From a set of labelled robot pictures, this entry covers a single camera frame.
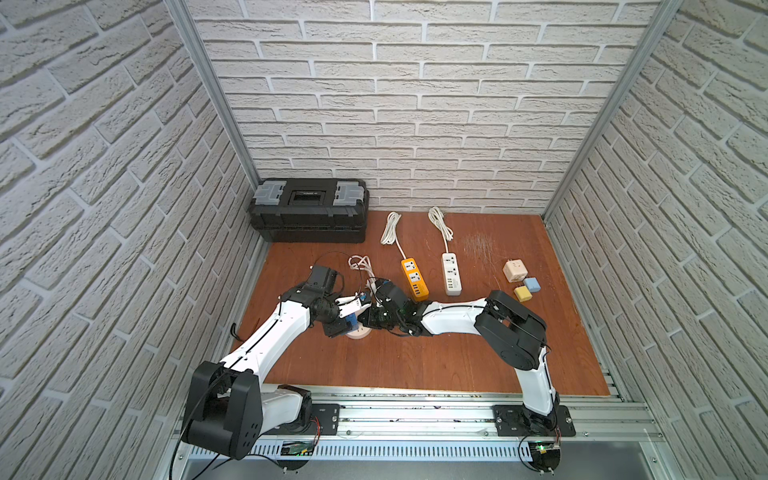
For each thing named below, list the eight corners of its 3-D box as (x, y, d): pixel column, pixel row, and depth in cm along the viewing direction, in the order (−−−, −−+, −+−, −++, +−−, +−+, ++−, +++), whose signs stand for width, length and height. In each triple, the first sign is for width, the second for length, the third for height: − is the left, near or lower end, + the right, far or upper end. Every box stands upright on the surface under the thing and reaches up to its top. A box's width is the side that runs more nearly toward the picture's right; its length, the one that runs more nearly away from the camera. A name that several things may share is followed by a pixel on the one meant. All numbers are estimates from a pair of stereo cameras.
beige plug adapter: (506, 282, 102) (511, 274, 98) (502, 268, 106) (506, 259, 102) (523, 282, 102) (529, 274, 98) (518, 268, 106) (524, 259, 102)
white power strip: (446, 296, 98) (447, 292, 96) (441, 256, 109) (442, 252, 106) (462, 296, 98) (463, 292, 96) (455, 256, 109) (456, 252, 106)
